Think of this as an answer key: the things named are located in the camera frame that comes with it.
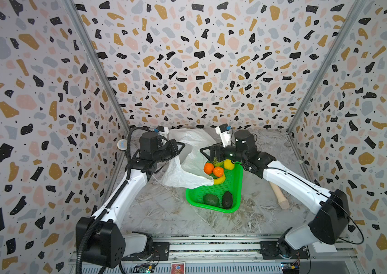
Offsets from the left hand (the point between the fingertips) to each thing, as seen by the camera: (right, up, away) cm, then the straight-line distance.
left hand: (185, 141), depth 75 cm
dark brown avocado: (+20, -29, +11) cm, 37 cm away
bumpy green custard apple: (+15, -12, +22) cm, 30 cm away
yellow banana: (+17, -21, +19) cm, 33 cm away
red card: (-2, -51, -6) cm, 52 cm away
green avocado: (+12, -28, +8) cm, 31 cm away
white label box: (+57, -45, -4) cm, 73 cm away
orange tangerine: (+16, -16, +20) cm, 30 cm away
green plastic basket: (+24, -23, +20) cm, 39 cm away
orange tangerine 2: (+11, -14, +19) cm, 26 cm away
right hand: (+8, -2, -2) cm, 9 cm away
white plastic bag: (0, -14, +10) cm, 17 cm away
